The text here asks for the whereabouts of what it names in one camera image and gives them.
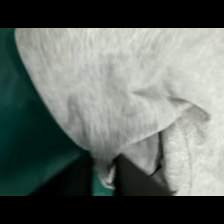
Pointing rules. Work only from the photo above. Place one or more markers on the grey T-shirt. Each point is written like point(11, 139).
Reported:
point(110, 90)

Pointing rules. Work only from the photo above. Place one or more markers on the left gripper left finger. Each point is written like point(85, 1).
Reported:
point(75, 178)

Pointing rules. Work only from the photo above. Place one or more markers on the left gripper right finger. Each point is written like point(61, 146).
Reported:
point(133, 181)

